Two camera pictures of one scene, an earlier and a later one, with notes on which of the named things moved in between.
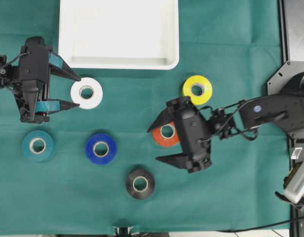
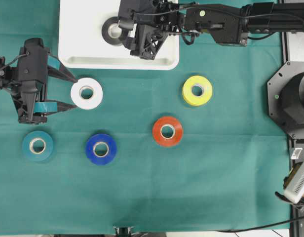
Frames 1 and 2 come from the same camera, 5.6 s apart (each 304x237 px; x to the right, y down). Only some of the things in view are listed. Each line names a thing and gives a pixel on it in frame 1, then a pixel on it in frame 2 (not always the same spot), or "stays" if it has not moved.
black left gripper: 36,61 stays
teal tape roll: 37,145 stays
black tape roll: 140,184 → 107,38
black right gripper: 194,131 → 155,19
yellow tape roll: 199,88 stays
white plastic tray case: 119,34 stays
